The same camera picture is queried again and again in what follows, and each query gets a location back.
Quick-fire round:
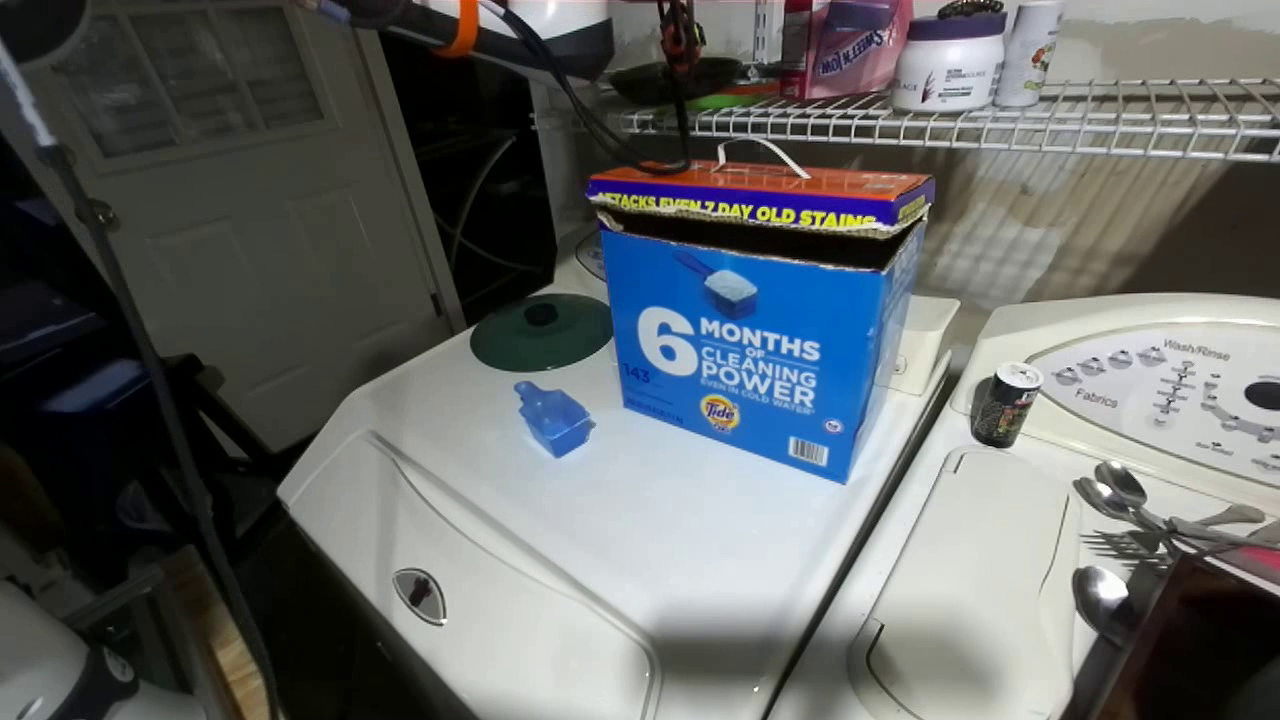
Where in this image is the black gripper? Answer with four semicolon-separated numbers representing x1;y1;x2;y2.
647;0;711;78

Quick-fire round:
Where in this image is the light blue plastic scoop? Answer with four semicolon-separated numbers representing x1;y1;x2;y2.
513;378;600;465

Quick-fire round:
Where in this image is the red pink package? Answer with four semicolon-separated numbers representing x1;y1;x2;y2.
778;0;918;103

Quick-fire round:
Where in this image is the white jar purple lid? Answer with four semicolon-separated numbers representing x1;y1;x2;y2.
889;7;1013;118

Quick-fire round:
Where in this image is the green round lid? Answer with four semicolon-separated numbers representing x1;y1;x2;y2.
470;291;617;378

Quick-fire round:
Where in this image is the blue orange detergent box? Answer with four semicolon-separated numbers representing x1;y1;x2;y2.
583;162;939;490

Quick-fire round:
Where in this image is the small white bottle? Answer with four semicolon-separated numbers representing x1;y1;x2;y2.
994;0;1070;111

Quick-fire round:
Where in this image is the white panel door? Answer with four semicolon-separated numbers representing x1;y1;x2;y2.
25;0;474;456

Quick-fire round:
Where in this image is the small metal can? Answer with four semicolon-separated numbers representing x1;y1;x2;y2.
967;359;1048;452

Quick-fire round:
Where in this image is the white washing machine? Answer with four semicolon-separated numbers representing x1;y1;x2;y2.
277;253;963;720

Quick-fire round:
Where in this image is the white dryer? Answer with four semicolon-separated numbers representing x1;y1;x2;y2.
766;291;1280;720

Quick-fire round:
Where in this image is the silver spoon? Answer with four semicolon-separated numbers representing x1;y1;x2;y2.
1070;560;1140;650
1089;456;1269;537

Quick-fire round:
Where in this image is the dark brown tray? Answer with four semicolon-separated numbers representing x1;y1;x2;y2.
1085;533;1280;720

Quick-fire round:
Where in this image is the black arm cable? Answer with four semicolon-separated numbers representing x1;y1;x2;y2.
475;0;697;175

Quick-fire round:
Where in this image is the orange arm strap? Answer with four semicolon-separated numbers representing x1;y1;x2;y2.
437;0;488;61

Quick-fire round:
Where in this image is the white wire shelf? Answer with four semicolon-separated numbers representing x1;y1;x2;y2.
617;78;1280;167

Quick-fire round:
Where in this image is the black camera tripod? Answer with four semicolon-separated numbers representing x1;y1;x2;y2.
0;36;292;720

